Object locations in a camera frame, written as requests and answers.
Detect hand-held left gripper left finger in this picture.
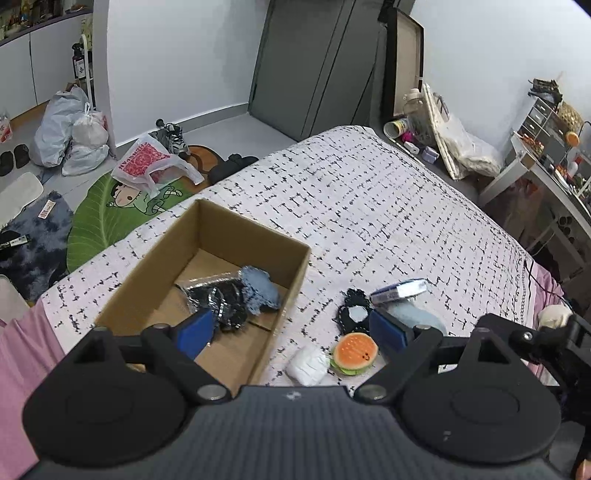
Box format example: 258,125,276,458
65,308,232,406

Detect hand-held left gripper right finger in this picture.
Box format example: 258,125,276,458
353,310,525,402

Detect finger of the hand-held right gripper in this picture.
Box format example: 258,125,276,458
501,318,580,361

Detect light blue plush ball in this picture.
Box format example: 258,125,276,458
387,301,448,339

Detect black and white pouch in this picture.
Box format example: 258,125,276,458
334,288,371,334

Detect black sequined item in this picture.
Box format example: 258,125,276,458
178,272,251,334

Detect burger plush toy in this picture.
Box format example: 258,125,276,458
329,333,380,377

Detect blue tissue packet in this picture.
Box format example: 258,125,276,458
369,279,428,306

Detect brown cardboard box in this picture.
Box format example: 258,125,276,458
95,198,311,398

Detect grey-blue fluffy cloth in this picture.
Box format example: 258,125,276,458
239,265,283,316

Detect white soft pouch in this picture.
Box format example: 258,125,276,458
285,346,330,385

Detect cream plush toy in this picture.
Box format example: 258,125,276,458
537,305,574,329

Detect white black-patterned bedsheet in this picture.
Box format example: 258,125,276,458
41,126,536,388

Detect green leaf-shaped rug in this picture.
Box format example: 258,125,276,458
67,172,195,274

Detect white desk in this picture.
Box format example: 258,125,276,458
478,133,591,283

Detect brown round mat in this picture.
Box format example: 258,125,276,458
187,145,221,177

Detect red and white plastic bag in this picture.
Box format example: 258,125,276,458
111,134,205,198

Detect pink bed sheet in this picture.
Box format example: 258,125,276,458
0,305,68,478

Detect dark blue fluffy rug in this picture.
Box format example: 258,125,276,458
0,191,75,298

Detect grey sneakers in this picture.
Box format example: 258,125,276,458
148,119,191,156

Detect beige tote bag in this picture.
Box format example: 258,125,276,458
422,83,503,182

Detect printed paper cup tube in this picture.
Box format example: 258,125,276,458
383,117,413,139

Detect small white plastic bag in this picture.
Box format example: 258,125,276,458
71,104,110,147
61,143,112,177

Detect white insole mat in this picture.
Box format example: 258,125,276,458
0,172,45,223

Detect grey drawer organizer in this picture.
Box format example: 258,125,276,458
523,98,562,136

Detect woven basket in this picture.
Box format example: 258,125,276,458
556,102,585,133

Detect clear water bottle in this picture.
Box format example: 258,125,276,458
403,89,426,117

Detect large grey-white plastic bag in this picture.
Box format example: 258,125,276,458
31,87,91,168

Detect pair of black slippers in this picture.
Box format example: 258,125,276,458
0,144,31,177

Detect black-framed brown board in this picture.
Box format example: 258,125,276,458
380,6,425,126

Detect dark grey door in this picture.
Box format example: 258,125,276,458
248,0,389,142

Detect black spray bottle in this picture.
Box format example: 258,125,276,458
71,43,89,80

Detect white cabinet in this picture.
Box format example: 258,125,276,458
0,13,95,121

